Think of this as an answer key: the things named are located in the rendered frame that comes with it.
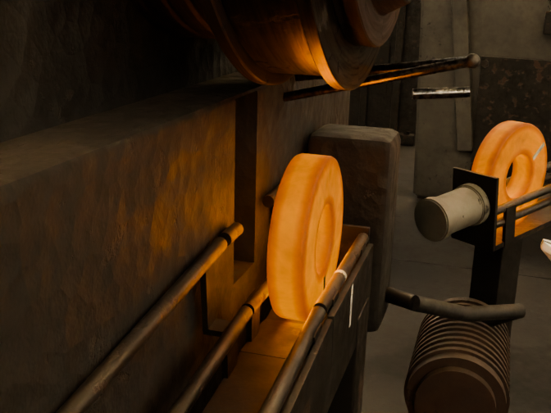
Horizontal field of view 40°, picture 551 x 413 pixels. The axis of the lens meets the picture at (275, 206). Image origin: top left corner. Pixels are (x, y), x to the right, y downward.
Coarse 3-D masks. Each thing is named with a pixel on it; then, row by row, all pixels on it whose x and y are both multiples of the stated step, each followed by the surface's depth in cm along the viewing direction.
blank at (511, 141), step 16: (496, 128) 106; (512, 128) 105; (528, 128) 107; (480, 144) 105; (496, 144) 104; (512, 144) 105; (528, 144) 108; (544, 144) 111; (480, 160) 104; (496, 160) 103; (512, 160) 106; (528, 160) 109; (544, 160) 112; (496, 176) 104; (512, 176) 112; (528, 176) 111; (544, 176) 113; (512, 192) 111; (528, 192) 111
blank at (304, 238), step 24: (288, 168) 66; (312, 168) 65; (336, 168) 71; (288, 192) 64; (312, 192) 63; (336, 192) 72; (288, 216) 63; (312, 216) 64; (336, 216) 73; (288, 240) 62; (312, 240) 65; (336, 240) 74; (288, 264) 63; (312, 264) 66; (336, 264) 76; (288, 288) 64; (312, 288) 67; (288, 312) 66
